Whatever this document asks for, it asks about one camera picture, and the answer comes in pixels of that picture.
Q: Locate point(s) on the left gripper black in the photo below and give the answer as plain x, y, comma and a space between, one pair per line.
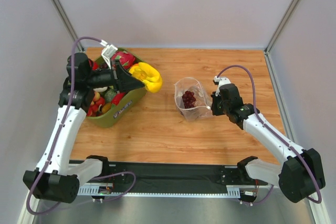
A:
117, 77

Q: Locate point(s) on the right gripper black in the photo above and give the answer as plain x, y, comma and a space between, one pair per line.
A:
217, 104

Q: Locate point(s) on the fake red chili pepper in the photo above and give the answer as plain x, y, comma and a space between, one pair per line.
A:
117, 98

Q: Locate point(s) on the fake yellow banana bunch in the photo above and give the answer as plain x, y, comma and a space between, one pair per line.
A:
150, 77

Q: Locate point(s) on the clear zip top bag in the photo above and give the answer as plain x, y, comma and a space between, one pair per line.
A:
203, 102

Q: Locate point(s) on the fake purple grapes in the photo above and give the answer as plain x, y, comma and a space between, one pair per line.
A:
189, 99

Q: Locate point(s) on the fake yellow lemon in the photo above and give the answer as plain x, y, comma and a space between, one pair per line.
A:
134, 69

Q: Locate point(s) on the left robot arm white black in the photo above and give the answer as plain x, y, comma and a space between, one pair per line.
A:
52, 179

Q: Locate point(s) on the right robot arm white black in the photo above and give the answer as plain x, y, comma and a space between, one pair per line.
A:
273, 140

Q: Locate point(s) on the fake broccoli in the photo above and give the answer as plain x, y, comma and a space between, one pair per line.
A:
109, 95

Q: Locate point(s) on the fake pink dragon fruit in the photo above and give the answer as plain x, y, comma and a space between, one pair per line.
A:
125, 58

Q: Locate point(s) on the fake red cherry bunch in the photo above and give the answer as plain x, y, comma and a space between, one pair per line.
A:
97, 103

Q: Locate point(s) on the olive green plastic bin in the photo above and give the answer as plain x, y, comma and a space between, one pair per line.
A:
116, 112

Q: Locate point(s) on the black base mat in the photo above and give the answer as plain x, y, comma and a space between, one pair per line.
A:
183, 179

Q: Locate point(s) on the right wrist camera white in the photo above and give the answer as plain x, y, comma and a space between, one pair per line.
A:
220, 81

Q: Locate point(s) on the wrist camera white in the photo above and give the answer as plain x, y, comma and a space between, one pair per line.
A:
220, 81
107, 52

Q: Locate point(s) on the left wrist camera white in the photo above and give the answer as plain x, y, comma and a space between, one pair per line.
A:
107, 52

